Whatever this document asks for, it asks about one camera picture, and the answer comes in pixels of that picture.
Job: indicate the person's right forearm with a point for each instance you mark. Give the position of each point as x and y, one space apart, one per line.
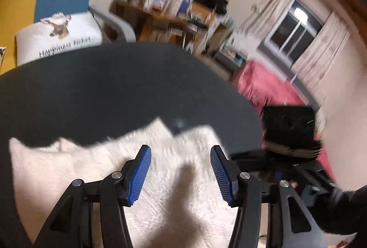
344 210

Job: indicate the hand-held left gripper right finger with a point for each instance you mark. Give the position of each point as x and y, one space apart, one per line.
222 176

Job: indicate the deer print white pillow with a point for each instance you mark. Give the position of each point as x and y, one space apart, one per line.
28 44

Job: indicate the small white frame window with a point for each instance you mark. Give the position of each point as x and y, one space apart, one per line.
292 32

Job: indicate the white knit sweater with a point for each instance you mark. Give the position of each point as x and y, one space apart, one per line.
86 167

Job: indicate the triangle pattern pillow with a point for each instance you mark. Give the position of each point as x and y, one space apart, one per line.
2 54

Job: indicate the white low cabinet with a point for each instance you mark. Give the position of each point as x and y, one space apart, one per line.
229 47

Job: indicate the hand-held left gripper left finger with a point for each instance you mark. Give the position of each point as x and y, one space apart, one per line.
140 176

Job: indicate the pink blanket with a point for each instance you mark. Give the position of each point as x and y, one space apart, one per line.
263 84

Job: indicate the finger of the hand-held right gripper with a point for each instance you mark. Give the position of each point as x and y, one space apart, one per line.
255 167
249 156

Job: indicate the wooden desk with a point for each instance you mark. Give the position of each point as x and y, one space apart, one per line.
154 21

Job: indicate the blue container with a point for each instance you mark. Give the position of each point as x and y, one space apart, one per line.
184 7

